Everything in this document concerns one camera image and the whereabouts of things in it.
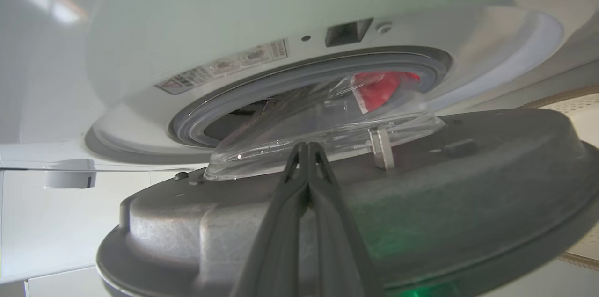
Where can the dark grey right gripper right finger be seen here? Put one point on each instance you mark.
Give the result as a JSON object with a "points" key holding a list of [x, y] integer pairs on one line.
{"points": [[339, 250]]}

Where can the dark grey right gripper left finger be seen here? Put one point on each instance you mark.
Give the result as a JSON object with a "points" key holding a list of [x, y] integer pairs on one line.
{"points": [[276, 241]]}

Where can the round glass washing machine door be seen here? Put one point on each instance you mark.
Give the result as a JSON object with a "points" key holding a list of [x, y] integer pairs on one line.
{"points": [[468, 184]]}

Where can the red white-trimmed garment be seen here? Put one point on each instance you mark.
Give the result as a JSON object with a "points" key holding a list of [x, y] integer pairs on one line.
{"points": [[379, 89]]}

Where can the white washing machine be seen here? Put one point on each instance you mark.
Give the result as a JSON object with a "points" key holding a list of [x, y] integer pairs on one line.
{"points": [[187, 7]]}

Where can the cream perforated laundry basket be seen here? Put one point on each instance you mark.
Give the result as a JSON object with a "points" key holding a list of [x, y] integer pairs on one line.
{"points": [[587, 114]]}

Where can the warning sticker strip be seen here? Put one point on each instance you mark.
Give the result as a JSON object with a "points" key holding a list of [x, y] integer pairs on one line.
{"points": [[220, 67]]}

